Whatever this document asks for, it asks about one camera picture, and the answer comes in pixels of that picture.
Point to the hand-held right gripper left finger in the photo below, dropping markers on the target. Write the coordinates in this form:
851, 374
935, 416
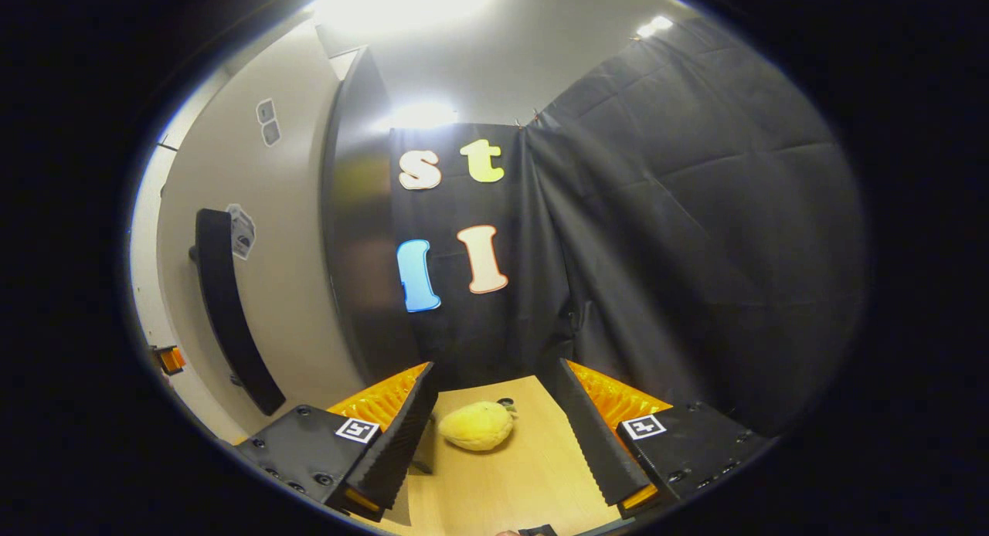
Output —
402, 443

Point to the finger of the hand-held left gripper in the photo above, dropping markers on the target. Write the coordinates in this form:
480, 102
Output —
171, 358

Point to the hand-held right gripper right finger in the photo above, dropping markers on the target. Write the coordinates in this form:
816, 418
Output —
591, 443

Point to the beige shoe cabinet door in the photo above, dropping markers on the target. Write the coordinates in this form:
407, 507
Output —
301, 250

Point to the grey and beige shoe cabinet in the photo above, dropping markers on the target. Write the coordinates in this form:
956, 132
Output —
363, 250

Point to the yellow plush toy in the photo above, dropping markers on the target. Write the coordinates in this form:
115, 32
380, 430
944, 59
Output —
475, 428

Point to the black backdrop cloth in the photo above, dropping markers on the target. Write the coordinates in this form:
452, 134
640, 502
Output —
695, 235

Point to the small ceiling light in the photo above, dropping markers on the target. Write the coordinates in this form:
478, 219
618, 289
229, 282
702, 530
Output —
421, 116
654, 26

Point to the large ceiling light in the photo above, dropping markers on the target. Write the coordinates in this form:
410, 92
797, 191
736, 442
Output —
402, 3

